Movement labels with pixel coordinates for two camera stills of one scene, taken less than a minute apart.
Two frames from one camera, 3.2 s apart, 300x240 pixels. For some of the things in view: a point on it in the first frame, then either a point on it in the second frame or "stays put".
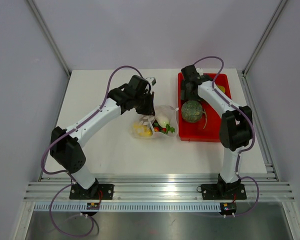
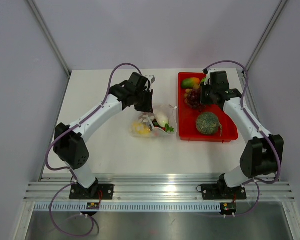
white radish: x=163 y=119 stays put
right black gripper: x=185 y=93 -> x=204 y=86
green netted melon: x=191 y=111 -> x=207 y=123
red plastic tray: x=207 y=129 stays put
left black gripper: x=149 y=109 stays put
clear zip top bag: x=164 y=123 stays put
